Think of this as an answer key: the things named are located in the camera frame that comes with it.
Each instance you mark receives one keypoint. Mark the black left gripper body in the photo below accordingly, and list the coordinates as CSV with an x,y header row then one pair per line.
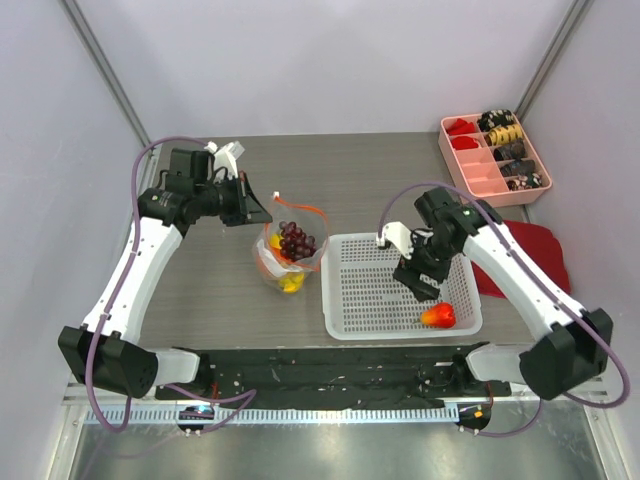
x,y
224,199

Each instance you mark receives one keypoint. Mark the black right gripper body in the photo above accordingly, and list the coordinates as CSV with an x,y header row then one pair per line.
x,y
420,276

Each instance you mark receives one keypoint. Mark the red toy pepper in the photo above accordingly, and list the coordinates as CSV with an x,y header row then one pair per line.
x,y
441,316

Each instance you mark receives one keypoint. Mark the clear zip bag orange zipper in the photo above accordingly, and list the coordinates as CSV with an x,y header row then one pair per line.
x,y
312,220

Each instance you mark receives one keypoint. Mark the dark red toy grapes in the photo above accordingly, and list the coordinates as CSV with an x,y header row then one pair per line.
x,y
296,244

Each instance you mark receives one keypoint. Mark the orange toy pumpkin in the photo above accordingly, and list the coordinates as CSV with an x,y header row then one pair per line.
x,y
258,260

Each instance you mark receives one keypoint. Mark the yellow toy banana bunch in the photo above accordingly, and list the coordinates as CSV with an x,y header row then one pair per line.
x,y
291,282

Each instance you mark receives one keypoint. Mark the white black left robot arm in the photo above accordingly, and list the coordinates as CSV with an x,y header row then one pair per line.
x,y
104,348

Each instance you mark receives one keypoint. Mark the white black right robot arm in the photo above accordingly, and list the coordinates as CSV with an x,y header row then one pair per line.
x,y
571,344

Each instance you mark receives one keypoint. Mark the white perforated plastic basket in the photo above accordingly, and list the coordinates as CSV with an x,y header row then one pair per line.
x,y
362,302

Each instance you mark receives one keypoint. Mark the folded red cloth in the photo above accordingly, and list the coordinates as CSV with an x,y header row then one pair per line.
x,y
544,249

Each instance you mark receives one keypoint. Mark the pink compartment tray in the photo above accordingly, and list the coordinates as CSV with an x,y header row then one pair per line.
x,y
475,169

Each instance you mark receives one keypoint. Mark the red cloth piece lower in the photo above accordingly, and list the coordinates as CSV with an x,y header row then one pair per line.
x,y
464,143

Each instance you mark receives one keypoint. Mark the red cloth piece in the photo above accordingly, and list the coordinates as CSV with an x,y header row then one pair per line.
x,y
464,143
461,127

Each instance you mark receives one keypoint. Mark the dark patterned rolled cloth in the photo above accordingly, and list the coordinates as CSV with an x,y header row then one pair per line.
x,y
521,167

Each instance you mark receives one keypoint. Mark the dark dotted rolled cloth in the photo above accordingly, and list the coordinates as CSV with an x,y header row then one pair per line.
x,y
525,182

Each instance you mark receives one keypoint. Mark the red cloth piece upper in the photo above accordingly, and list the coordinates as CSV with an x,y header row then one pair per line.
x,y
461,127

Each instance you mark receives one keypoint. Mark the dark brown rolled cloth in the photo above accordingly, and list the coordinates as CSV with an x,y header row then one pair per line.
x,y
515,150

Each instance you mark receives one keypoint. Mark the yellow striped rolled cloth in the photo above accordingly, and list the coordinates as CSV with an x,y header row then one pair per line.
x,y
502,135

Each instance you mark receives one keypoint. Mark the black floral rolled cloth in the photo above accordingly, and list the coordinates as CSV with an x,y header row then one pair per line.
x,y
491,119

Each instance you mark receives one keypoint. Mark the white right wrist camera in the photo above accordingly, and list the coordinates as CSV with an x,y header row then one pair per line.
x,y
396,234

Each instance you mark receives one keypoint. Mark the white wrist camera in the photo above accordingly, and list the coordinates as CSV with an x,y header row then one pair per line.
x,y
396,234
225,160

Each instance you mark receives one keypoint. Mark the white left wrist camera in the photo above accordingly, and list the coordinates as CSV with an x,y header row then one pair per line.
x,y
225,160

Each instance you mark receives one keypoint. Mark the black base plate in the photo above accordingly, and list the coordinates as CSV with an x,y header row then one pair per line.
x,y
333,379

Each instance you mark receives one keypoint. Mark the white slotted cable duct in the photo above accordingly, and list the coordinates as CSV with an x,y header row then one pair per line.
x,y
195,414

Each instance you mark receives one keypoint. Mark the aluminium frame rail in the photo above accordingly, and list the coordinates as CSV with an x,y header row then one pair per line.
x,y
98,57

